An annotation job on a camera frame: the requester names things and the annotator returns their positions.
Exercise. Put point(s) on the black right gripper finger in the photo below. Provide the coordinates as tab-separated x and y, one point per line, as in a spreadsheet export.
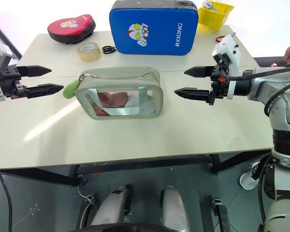
193	94
200	71

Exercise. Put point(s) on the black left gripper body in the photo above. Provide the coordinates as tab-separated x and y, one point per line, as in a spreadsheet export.
8	84

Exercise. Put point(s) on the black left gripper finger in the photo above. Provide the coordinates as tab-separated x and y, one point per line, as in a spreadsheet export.
44	90
35	70

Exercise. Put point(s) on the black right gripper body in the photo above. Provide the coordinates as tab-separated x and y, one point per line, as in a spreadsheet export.
218	83

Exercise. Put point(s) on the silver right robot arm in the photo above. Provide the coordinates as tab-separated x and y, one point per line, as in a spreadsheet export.
280	101

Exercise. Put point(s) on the green zipper pull charm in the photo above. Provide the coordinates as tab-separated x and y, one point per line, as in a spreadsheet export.
71	89

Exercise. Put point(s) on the red rubber band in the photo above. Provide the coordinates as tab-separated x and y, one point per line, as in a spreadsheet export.
220	38

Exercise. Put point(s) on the yellow plastic bin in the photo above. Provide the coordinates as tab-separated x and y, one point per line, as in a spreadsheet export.
213	18

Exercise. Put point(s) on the clear packing tape roll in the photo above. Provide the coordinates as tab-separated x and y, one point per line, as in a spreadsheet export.
88	52

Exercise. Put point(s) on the red black focus mitt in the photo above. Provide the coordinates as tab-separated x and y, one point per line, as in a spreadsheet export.
71	26

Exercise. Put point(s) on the blue boxing pad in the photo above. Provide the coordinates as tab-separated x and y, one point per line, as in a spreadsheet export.
154	26

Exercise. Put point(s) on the white item in bin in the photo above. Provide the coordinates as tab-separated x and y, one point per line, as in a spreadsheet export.
207	4

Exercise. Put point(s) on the green clear toiletry bag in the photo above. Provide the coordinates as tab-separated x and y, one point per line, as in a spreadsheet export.
120	96

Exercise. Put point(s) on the white sneaker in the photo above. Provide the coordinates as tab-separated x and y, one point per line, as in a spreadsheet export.
250	178

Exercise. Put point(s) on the silver right robot leg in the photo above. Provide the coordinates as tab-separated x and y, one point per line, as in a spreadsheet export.
175	207

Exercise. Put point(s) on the silver robot leg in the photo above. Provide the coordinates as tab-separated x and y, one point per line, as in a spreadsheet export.
112	205
175	207

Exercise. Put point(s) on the silver left robot leg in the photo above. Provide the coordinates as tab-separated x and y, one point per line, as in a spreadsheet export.
112	205

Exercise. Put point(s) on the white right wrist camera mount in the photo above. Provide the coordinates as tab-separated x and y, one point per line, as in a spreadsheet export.
228	49

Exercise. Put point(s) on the black table frame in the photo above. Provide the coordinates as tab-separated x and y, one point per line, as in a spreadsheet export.
140	166

